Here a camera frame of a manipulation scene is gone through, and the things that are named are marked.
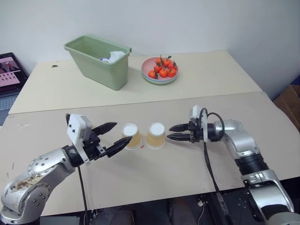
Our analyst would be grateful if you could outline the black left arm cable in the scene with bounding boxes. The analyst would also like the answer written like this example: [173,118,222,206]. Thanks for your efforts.
[77,165,90,225]

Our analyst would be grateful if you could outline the grey laptop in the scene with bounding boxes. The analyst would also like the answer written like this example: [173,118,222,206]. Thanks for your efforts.
[0,52,29,126]

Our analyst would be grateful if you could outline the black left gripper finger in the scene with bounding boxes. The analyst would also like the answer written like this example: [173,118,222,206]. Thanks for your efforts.
[104,136,133,158]
[91,121,118,136]

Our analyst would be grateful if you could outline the yellow paper cup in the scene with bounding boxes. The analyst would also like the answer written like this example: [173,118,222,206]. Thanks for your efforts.
[121,122,143,151]
[145,121,166,150]

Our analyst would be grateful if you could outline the crumpled white paper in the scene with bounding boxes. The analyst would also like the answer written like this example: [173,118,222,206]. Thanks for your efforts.
[98,51,126,64]

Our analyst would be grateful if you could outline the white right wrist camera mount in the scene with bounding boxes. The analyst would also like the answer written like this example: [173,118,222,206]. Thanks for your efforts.
[188,105,210,143]

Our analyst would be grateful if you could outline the pale green plate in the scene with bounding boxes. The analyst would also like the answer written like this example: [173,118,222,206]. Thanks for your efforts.
[142,73,178,86]

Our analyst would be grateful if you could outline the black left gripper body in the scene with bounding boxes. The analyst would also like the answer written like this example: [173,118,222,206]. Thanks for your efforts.
[82,127,108,162]

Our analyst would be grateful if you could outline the green plastic bin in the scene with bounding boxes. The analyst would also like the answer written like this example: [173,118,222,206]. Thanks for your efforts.
[63,34,133,91]

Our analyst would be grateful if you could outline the black plate with screws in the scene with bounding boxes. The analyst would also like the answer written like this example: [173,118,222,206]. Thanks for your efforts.
[203,188,261,225]

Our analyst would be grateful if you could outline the brown cardboard box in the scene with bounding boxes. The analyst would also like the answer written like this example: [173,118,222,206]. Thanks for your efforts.
[272,83,300,132]

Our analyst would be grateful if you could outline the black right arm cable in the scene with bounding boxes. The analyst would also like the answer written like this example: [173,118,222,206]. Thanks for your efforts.
[198,107,235,225]

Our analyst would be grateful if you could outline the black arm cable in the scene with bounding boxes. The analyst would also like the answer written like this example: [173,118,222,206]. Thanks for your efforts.
[198,107,235,225]
[77,165,90,225]

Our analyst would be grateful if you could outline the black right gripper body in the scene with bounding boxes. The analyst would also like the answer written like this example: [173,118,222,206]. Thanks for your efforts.
[187,120,204,143]

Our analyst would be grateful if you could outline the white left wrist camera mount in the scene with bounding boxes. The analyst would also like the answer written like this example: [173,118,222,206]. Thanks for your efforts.
[66,113,92,166]

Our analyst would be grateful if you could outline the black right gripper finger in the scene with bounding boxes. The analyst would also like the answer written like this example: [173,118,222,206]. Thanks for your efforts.
[168,123,189,133]
[165,133,193,143]

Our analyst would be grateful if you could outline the pink plate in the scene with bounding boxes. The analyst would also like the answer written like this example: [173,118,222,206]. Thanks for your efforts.
[141,57,180,82]

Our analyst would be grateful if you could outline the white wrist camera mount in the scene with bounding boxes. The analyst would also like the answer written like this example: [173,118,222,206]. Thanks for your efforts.
[66,113,92,166]
[188,105,210,143]

